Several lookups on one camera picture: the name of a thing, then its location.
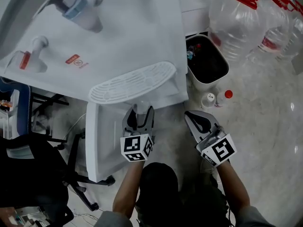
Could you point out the small red-capped bottle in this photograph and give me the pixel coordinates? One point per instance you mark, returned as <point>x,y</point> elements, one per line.
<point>225,97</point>

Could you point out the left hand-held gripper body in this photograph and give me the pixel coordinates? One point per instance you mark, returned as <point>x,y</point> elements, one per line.
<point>132,145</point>

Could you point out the person's dark trousers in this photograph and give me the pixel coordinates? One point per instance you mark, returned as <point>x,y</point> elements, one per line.
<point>161,197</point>

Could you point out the person's right forearm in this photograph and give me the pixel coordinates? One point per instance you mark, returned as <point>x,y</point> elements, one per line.
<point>234,188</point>

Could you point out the white chair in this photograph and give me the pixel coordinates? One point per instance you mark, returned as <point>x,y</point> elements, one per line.
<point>13,117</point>

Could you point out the person's gray shirt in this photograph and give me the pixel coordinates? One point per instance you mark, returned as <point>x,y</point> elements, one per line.
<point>255,219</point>

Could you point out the red dispenser tap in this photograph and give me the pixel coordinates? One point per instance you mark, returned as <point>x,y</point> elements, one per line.
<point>35,53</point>

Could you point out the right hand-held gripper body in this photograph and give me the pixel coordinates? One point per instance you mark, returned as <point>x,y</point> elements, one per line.
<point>220,150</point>

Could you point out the white drip tray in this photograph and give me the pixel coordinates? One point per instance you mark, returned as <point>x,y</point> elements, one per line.
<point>132,81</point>

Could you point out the black office chair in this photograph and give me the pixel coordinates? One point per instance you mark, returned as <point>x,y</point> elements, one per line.
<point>28,178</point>

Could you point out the clear plastic cup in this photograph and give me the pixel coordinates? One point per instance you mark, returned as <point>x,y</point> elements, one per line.
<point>142,107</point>

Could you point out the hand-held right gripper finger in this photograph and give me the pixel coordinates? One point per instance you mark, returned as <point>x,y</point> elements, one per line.
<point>211,122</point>
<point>193,129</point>

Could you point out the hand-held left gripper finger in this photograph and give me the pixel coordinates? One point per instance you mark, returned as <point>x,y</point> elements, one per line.
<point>149,124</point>
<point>129,123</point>

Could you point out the person's left forearm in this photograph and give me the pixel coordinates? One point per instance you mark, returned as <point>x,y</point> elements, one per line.
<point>127,190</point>

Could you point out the large clear water bottle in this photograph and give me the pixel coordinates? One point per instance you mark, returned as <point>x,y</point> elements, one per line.
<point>236,27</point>
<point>296,37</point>
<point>274,32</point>

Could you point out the small orange bottle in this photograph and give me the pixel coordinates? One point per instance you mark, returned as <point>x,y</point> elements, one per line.
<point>5,103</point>

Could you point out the blue dispenser tap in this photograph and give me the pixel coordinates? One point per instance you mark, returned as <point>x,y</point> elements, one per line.
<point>82,11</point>

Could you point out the white trash bin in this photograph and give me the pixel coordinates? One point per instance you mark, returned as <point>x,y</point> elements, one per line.
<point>208,63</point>

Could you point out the small white-capped bottle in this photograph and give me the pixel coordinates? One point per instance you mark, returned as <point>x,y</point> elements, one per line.
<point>208,99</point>

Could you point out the white water dispenser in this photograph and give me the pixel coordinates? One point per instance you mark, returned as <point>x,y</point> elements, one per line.
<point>130,32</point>

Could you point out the blue office chair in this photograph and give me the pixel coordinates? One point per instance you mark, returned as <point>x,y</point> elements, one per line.
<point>23,107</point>

